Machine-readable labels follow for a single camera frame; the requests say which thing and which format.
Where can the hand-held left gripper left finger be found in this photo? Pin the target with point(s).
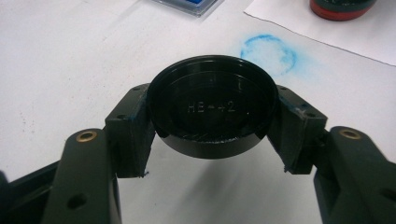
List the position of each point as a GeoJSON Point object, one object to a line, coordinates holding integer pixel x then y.
{"type": "Point", "coordinates": [130, 130]}

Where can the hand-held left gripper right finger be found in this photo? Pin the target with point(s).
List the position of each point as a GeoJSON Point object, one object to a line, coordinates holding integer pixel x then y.
{"type": "Point", "coordinates": [299, 133]}

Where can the black round stamp cap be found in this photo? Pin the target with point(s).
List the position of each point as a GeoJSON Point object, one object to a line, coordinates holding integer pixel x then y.
{"type": "Point", "coordinates": [211, 109]}

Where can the blue ink pad clear case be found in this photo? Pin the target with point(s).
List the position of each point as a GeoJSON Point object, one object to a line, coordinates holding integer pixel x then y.
{"type": "Point", "coordinates": [190, 4]}

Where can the small white paper sheet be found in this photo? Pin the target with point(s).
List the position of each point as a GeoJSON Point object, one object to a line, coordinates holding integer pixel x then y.
{"type": "Point", "coordinates": [342, 34]}

